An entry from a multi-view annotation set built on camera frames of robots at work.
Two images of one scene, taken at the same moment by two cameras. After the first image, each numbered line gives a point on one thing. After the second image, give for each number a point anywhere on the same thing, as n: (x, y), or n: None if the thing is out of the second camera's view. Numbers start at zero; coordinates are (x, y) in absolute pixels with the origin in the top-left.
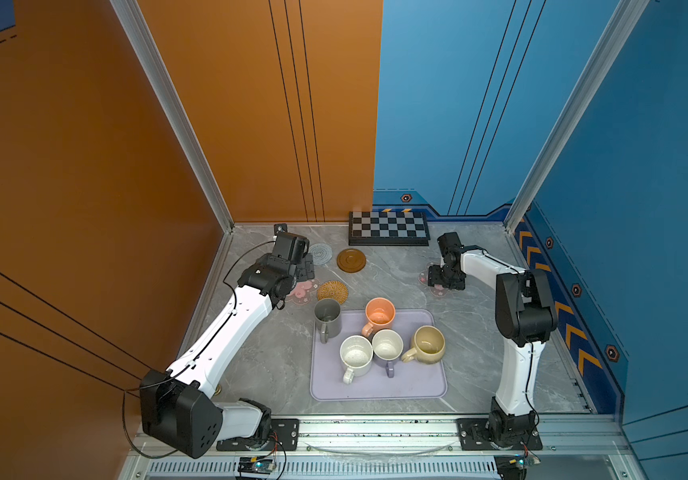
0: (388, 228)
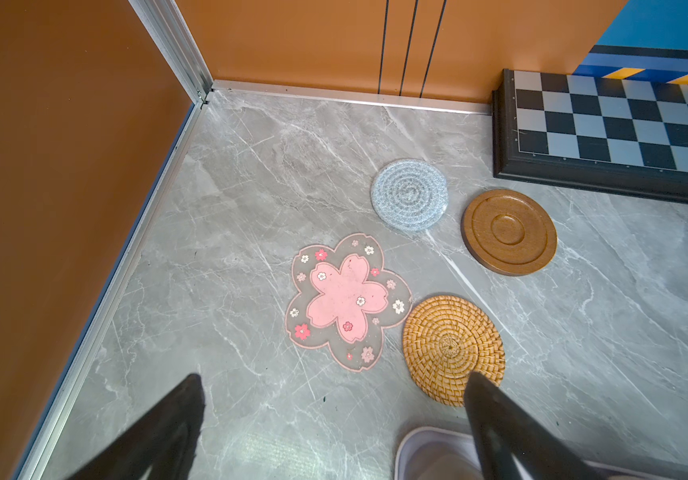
0: (650, 141)
